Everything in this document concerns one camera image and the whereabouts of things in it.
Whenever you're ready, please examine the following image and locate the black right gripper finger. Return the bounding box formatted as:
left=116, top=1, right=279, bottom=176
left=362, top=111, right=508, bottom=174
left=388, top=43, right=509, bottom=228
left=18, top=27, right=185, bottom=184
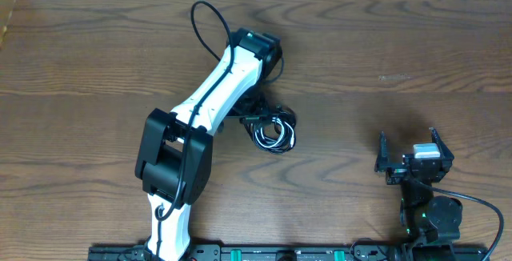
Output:
left=429, top=127, right=454, bottom=165
left=374, top=131, right=389, bottom=172

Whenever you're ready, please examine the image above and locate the white USB cable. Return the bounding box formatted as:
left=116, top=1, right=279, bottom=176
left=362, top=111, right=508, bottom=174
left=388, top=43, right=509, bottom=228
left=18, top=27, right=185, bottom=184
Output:
left=254, top=117, right=296, bottom=150

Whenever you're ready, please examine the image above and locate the black USB cable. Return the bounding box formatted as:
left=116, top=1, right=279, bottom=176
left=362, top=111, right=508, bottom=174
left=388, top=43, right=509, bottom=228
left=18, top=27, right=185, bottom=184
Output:
left=243, top=104, right=298, bottom=155

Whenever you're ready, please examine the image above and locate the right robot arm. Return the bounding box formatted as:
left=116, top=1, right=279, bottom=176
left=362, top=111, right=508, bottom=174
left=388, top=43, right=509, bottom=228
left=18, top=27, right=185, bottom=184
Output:
left=374, top=127, right=462, bottom=260

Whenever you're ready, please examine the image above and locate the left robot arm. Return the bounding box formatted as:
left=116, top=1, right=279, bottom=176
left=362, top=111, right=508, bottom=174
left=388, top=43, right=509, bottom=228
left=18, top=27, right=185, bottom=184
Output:
left=134, top=28, right=282, bottom=260

